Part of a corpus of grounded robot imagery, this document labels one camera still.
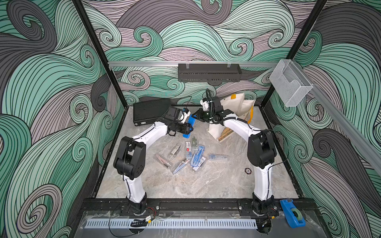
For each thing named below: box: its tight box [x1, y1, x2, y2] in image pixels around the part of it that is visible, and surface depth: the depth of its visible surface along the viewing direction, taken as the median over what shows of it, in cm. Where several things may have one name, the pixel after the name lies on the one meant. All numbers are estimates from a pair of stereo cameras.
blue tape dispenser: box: [279, 198, 307, 229], surface depth 70 cm
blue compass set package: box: [190, 145, 205, 168], surface depth 92 cm
